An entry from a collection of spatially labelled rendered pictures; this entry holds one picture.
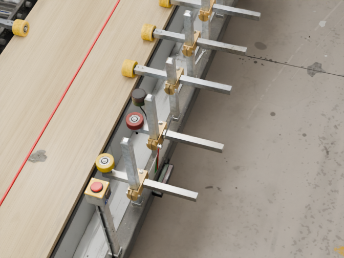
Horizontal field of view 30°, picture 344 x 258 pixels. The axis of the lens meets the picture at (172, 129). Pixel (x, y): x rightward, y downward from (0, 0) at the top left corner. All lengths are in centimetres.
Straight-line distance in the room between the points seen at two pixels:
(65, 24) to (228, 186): 129
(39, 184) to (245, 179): 141
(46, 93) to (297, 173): 155
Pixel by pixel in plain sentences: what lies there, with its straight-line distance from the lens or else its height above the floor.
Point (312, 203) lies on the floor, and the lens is 370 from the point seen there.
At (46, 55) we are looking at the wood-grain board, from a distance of 324.
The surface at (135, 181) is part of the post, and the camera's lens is 269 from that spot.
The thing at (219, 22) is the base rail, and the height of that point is 70.
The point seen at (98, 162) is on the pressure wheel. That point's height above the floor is 91.
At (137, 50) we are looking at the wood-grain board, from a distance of 317.
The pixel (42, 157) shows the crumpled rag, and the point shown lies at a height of 91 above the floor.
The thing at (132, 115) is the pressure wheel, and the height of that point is 90.
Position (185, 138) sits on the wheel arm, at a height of 86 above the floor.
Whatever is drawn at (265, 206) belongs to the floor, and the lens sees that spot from 367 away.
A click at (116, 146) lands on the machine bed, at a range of 303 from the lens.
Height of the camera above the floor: 316
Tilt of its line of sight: 53 degrees down
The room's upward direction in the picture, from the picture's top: 6 degrees counter-clockwise
